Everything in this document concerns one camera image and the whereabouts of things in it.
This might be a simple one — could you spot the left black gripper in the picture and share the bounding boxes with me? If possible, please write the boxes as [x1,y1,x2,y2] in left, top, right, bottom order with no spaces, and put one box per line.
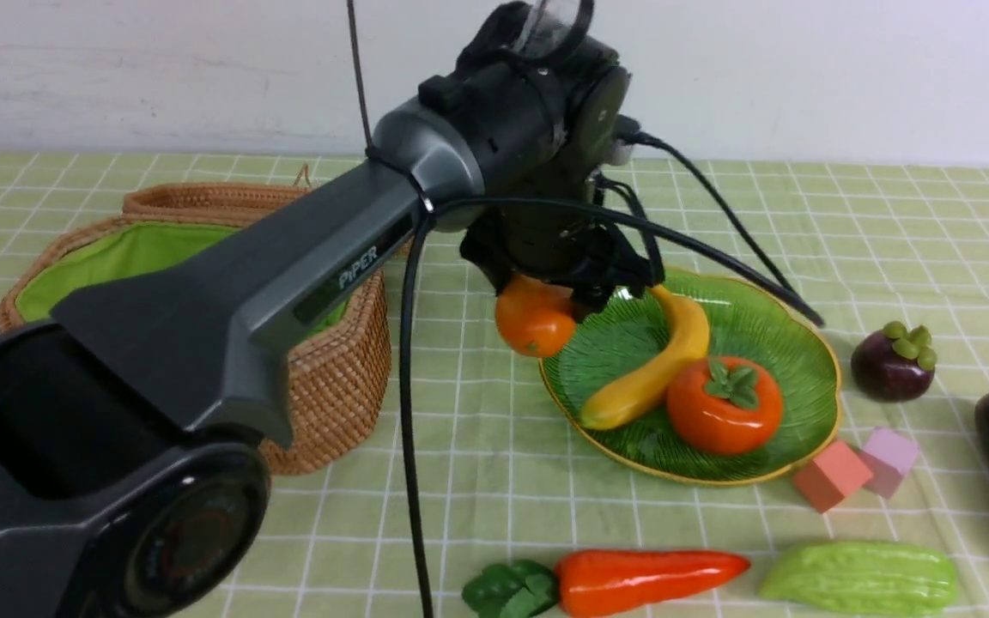
[460,163,664,314]

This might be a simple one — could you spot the orange yellow mango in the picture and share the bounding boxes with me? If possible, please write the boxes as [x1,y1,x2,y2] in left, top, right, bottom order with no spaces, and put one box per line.
[494,274,577,357]

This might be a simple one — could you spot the yellow banana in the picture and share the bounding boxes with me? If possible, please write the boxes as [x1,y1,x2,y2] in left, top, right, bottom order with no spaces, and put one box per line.
[579,284,711,431]

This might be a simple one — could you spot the orange persimmon green calyx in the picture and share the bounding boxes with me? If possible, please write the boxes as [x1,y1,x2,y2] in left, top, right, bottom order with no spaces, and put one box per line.
[664,356,784,455]

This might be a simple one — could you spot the orange carrot green leaves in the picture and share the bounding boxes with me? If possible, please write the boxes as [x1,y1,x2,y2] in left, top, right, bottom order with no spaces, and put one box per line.
[462,550,750,617]

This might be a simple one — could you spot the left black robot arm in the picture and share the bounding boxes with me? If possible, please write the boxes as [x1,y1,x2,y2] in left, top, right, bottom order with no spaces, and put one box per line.
[0,1,658,617]

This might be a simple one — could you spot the green leaf-shaped glass plate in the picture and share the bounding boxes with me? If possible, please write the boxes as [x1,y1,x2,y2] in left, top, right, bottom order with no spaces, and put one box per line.
[538,269,843,488]

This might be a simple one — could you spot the purple mangosteen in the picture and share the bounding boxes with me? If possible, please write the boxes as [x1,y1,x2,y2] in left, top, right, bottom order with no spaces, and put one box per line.
[849,320,937,403]

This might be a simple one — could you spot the salmon pink foam cube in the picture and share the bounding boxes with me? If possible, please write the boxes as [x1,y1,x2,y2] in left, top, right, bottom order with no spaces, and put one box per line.
[792,439,874,513]

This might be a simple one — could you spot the lilac foam cube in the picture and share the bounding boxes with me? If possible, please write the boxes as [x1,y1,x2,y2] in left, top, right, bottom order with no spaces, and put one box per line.
[859,427,921,500]

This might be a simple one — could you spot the woven wicker basket lid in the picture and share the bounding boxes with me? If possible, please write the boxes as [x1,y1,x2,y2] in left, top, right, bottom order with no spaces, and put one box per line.
[123,164,414,258]

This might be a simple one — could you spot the green bitter gourd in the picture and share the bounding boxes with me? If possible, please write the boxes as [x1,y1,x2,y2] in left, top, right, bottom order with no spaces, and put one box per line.
[759,541,959,617]

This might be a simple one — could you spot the woven wicker basket green lining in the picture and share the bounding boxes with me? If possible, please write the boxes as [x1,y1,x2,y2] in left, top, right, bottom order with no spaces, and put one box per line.
[0,215,392,476]

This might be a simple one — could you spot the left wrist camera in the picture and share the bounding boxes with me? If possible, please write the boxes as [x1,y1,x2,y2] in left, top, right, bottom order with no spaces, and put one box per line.
[604,114,642,166]

